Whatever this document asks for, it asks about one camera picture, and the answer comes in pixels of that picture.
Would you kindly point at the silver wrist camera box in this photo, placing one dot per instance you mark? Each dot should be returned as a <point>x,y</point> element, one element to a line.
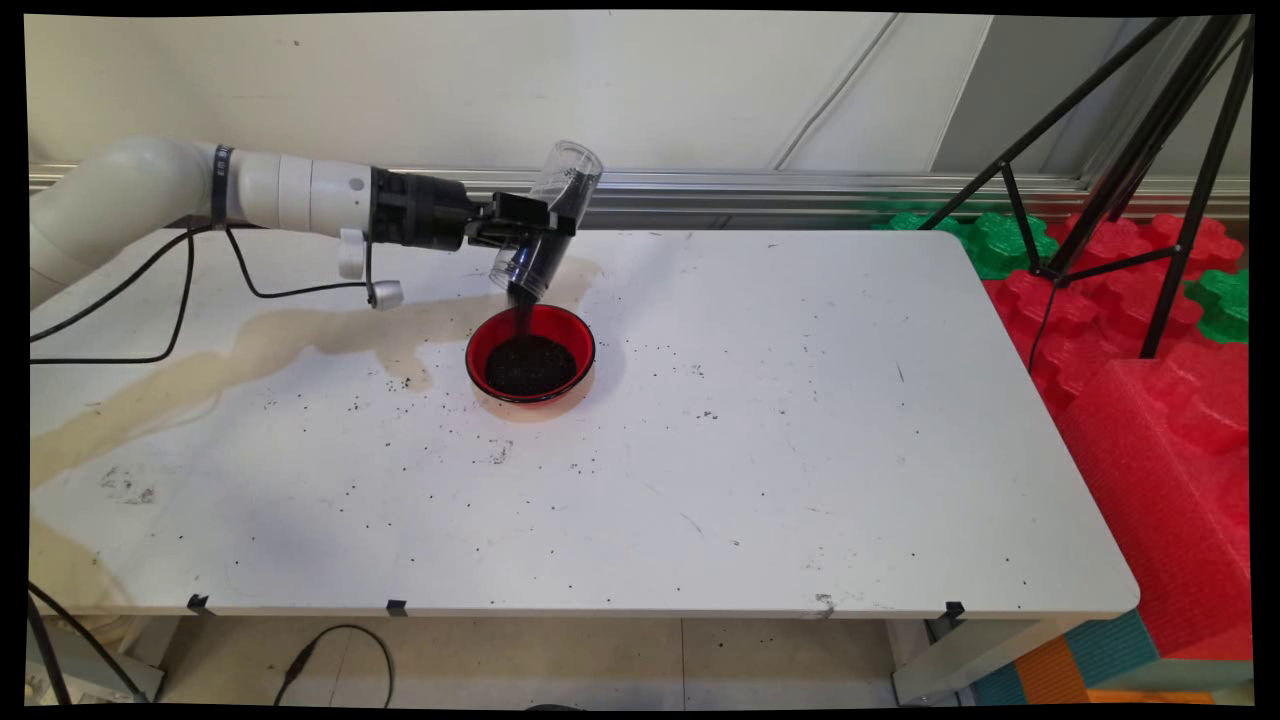
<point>388,295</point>

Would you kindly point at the orange foam block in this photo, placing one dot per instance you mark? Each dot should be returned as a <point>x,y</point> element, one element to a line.
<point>1050,675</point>

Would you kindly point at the red bowl with black rim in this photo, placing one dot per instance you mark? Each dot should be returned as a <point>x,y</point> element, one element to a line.
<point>480,342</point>

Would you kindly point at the aluminium wall rail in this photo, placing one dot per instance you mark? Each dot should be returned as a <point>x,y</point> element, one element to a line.
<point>750,190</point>

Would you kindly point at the teal foam block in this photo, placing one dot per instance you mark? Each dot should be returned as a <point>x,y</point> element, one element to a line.
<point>1110,650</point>

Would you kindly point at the grey table leg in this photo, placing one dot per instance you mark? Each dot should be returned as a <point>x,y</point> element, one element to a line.
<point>110,686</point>
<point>960,668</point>

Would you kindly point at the green foam puzzle block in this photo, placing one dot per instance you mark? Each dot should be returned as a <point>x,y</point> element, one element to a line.
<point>1000,250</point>
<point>1215,305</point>

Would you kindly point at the black granules in bowl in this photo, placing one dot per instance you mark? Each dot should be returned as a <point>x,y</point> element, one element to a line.
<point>533,368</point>

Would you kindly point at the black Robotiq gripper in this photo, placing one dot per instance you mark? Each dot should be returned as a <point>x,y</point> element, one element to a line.
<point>420,210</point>

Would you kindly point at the black granules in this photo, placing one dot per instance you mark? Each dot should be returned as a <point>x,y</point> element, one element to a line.
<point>533,368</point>
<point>535,272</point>

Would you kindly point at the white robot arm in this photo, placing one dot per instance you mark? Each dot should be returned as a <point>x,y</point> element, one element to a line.
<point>130,185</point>

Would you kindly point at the clear plastic jar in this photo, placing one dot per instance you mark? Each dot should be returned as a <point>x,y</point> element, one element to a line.
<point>575,170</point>

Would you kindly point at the black tripod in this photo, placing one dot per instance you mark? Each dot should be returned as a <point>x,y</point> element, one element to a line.
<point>1145,140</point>

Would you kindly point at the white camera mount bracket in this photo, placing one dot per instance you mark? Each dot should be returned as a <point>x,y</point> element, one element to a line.
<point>352,255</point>

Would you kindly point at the large knobbed foam block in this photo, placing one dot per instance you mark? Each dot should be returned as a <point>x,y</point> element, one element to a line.
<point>1150,500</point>

